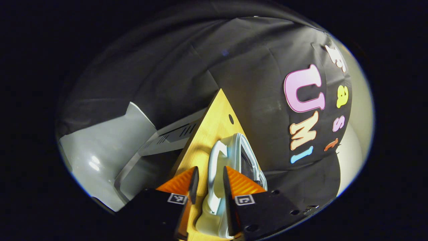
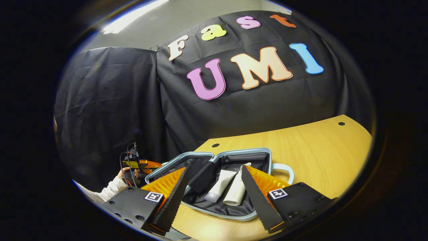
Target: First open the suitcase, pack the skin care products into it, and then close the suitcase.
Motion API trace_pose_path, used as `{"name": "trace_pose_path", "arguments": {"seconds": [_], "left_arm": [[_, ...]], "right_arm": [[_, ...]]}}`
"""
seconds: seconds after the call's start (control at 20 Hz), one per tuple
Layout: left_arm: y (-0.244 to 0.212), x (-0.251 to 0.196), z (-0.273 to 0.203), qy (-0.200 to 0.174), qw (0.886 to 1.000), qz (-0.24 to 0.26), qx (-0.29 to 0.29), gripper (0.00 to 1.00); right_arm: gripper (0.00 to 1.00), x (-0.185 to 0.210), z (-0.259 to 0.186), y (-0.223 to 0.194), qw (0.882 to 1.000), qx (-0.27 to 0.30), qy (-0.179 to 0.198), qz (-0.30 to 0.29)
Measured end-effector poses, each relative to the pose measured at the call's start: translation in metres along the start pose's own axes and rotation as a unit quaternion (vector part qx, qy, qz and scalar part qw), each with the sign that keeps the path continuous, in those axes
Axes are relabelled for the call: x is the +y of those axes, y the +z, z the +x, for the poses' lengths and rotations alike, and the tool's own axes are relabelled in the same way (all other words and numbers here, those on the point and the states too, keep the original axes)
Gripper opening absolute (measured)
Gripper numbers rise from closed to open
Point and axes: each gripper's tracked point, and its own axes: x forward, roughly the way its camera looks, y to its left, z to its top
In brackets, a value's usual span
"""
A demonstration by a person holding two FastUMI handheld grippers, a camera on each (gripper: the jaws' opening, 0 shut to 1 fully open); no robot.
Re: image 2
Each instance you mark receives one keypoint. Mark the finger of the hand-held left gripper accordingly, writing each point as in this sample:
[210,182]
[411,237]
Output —
[150,164]

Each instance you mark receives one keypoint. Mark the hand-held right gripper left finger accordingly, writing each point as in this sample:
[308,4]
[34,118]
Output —
[174,201]

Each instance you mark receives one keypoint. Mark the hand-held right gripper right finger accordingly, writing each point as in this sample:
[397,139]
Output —
[257,201]

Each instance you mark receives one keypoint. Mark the white pump bottle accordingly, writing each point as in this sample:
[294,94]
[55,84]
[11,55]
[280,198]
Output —
[235,192]

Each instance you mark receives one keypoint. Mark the white squeeze tube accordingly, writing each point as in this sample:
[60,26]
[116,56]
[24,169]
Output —
[219,185]

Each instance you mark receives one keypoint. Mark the light blue suitcase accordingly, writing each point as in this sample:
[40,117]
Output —
[230,160]

